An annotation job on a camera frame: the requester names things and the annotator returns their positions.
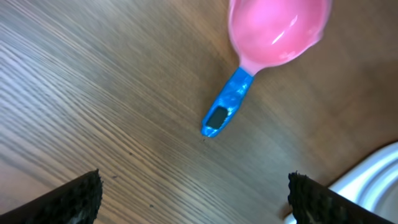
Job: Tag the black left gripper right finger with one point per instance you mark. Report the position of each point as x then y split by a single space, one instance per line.
314 203

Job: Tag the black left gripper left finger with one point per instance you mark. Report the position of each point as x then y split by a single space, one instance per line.
77 201

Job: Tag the pink scoop with blue handle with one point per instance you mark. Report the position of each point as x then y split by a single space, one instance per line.
264 34

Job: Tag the white plastic bowl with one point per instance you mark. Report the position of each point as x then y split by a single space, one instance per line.
379 195

